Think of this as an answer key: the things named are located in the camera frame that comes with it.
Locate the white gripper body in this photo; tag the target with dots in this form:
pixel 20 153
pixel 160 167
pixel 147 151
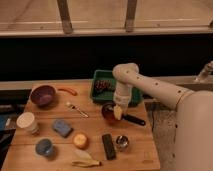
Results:
pixel 122 95

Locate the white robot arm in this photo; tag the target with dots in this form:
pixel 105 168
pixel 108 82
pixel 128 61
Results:
pixel 193 147

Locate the green plastic tray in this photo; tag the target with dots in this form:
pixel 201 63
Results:
pixel 106 95

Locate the dark grapes bunch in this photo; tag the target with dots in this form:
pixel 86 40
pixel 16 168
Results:
pixel 102 85

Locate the small metal cup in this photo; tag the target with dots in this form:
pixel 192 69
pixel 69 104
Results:
pixel 122 142

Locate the black rectangular block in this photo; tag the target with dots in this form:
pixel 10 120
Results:
pixel 108 147

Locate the orange carrot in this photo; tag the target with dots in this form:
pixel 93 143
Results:
pixel 71 91

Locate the metal spoon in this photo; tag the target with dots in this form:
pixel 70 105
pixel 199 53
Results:
pixel 71 106

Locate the orange fruit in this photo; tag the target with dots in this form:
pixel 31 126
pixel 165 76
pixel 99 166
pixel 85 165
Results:
pixel 80 140

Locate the blue sponge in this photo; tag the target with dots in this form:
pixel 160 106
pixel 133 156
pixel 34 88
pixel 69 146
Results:
pixel 62 127

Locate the yellow banana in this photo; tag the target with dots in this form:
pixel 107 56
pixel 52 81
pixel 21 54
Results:
pixel 84 159

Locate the right chair leg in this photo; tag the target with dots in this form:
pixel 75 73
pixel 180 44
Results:
pixel 130 15

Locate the chair leg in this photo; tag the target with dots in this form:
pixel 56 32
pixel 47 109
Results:
pixel 65 16
pixel 130 15

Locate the blue cup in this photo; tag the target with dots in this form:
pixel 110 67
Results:
pixel 44 147

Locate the white paper cup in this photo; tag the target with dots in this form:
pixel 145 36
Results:
pixel 28 122

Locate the left chair leg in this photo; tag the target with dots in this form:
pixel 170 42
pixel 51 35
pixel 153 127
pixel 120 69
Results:
pixel 65 16

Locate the small black-handled pan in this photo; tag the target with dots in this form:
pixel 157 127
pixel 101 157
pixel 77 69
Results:
pixel 108 114

